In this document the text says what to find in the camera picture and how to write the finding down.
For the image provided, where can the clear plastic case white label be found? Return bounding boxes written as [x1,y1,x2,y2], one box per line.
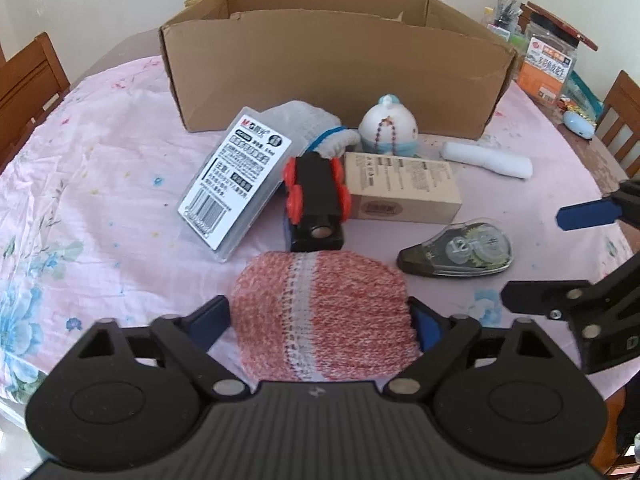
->
[177,106,294,263]

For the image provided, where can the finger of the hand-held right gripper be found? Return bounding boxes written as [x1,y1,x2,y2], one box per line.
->
[556,177,640,232]
[501,256,640,321]

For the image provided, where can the white sock blue stripe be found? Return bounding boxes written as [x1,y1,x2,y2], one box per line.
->
[257,100,362,160]

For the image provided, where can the pink floral tablecloth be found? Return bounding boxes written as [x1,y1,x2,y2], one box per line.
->
[0,55,626,411]

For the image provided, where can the brown cardboard box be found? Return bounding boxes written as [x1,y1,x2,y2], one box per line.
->
[158,0,519,141]

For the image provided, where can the black toy train red wheels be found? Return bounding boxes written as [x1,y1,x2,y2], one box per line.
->
[282,152,354,254]

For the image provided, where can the wooden chair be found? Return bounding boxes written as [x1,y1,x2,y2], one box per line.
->
[0,32,71,173]
[594,70,640,178]

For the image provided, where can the beige small carton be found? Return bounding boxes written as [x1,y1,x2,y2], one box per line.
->
[343,151,464,225]

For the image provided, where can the clear pen holder jar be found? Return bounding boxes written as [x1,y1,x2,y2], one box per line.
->
[491,0,527,31]

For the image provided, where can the teal packet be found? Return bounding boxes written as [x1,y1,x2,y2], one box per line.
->
[564,69,605,117]

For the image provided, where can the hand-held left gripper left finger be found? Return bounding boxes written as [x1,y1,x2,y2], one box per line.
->
[77,295,248,401]

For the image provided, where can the white cloth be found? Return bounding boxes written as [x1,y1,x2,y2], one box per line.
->
[439,140,534,181]

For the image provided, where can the light blue earbud case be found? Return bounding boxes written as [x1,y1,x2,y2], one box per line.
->
[562,109,597,140]

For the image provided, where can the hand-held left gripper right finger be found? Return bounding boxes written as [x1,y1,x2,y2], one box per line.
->
[382,297,561,401]

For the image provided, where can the clear snack jar orange label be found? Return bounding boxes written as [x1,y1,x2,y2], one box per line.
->
[516,14,581,109]

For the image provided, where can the dark correction tape dispenser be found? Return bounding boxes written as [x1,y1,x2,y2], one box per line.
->
[396,218,515,279]

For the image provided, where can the white round bunny toy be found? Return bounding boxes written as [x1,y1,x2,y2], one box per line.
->
[358,93,422,158]

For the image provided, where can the red white knit sock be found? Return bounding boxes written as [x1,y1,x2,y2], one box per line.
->
[229,249,422,382]

